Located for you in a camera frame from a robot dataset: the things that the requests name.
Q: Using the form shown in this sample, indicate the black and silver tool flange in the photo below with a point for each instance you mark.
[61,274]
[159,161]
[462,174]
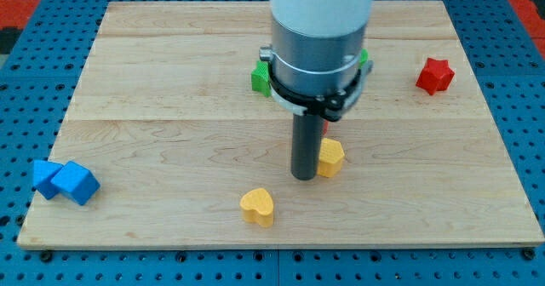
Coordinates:
[330,107]

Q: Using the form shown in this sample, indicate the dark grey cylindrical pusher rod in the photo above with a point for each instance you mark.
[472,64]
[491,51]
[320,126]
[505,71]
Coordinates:
[305,147]

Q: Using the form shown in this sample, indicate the green star block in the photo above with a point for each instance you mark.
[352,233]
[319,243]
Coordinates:
[259,78]

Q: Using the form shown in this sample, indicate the green block behind arm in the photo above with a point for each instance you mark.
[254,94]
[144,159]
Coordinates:
[364,56]

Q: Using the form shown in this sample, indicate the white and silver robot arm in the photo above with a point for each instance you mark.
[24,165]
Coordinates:
[315,68]

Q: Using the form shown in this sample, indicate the red star block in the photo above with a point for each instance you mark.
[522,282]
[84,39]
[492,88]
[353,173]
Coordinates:
[435,76]

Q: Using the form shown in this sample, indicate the yellow pentagon block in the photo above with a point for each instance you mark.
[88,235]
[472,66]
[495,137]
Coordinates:
[331,158]

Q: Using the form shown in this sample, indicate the yellow heart block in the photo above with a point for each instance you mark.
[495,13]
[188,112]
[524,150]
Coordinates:
[257,207]

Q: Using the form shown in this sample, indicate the light wooden board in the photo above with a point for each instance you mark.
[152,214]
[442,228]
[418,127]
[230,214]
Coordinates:
[164,117]

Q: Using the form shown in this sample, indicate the blue cube block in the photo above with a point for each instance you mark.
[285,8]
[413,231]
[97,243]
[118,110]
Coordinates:
[76,182]

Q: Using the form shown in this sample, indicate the blue triangle block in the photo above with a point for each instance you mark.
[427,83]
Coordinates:
[42,174]

